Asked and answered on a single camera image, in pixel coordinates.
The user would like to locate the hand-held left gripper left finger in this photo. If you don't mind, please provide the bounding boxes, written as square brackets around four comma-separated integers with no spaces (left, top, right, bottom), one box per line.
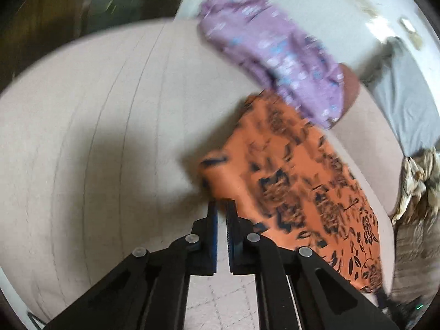
[45,201,218,330]

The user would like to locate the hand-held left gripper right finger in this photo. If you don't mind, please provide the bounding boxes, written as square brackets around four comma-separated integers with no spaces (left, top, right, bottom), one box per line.
[226,199,399,330]

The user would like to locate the orange black floral top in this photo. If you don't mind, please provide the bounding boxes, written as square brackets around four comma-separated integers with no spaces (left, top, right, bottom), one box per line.
[199,91,384,293]

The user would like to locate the beige patterned crumpled cloth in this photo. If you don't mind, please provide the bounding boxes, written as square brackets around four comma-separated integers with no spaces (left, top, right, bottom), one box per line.
[392,210,440,303]

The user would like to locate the beige floral blanket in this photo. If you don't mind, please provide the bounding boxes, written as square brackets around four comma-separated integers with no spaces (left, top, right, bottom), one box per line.
[390,148,440,226]

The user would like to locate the pink bolster cushion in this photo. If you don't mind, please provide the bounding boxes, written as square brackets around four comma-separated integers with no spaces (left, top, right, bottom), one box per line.
[339,64,404,221]

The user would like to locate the pink quilted bed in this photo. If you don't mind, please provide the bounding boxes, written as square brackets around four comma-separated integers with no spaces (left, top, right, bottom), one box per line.
[0,19,403,330]

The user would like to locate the purple floral cloth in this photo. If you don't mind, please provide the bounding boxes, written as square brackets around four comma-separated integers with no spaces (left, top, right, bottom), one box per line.
[197,0,346,130]

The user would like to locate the grey cloth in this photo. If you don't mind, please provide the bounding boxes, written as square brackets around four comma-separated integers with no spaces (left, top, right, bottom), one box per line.
[364,38,440,157]

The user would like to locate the wooden glazed door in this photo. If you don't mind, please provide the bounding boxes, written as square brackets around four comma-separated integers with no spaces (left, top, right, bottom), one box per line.
[0,0,193,86]

